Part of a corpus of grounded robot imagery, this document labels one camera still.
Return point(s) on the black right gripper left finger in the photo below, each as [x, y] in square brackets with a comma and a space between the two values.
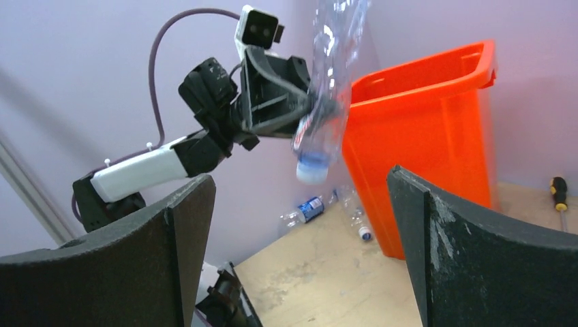
[142, 270]

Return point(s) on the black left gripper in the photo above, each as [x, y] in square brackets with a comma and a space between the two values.
[270, 94]

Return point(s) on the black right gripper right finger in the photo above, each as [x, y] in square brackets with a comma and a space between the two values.
[472, 266]

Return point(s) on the small clear white-cap bottle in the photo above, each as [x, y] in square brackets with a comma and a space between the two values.
[338, 31]

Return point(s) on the pepsi label bottle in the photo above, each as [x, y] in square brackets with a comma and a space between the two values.
[308, 211]

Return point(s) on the wide clear plastic bottle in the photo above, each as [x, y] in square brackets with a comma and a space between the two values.
[355, 213]

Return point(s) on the orange plastic bin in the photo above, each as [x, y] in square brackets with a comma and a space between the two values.
[433, 117]

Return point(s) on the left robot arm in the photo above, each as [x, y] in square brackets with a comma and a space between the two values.
[114, 192]

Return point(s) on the yellow black screwdriver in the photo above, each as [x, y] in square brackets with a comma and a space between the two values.
[559, 190]

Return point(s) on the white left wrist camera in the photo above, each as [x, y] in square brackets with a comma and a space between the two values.
[257, 28]

